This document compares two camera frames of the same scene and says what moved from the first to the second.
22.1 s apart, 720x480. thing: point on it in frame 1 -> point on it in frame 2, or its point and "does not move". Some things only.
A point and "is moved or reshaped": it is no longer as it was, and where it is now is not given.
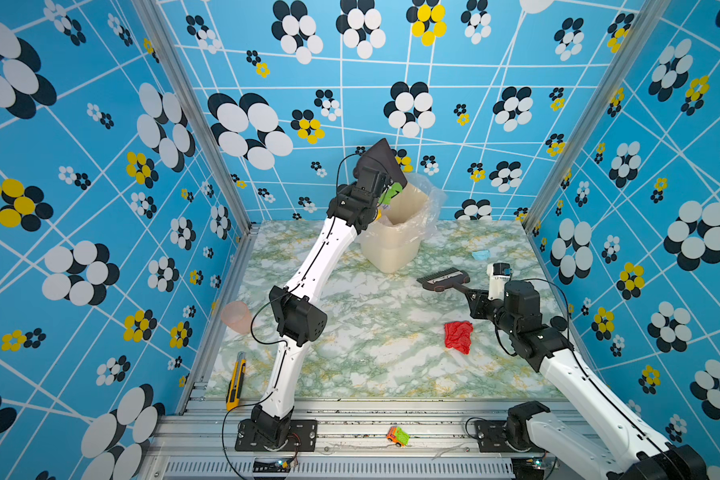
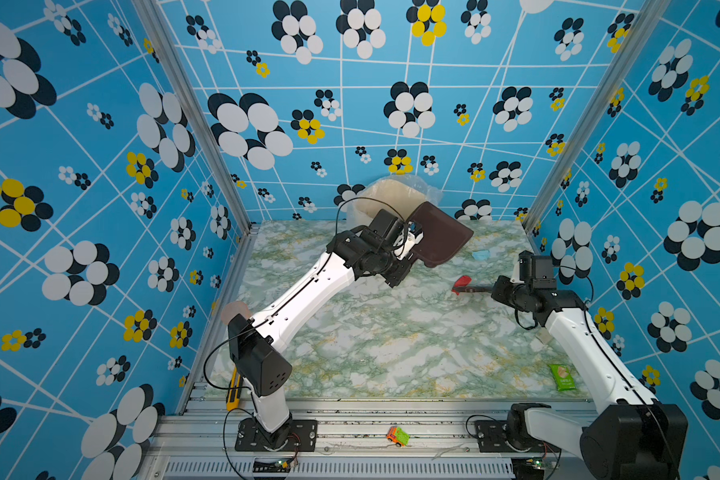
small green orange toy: (398, 436) does not move
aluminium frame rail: (356, 440) does not move
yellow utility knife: (235, 387) does not move
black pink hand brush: (453, 278) is moved or reshaped
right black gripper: (479, 303) -> (498, 293)
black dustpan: (380, 156) -> (442, 236)
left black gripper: (348, 190) -> (403, 269)
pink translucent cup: (238, 317) does not move
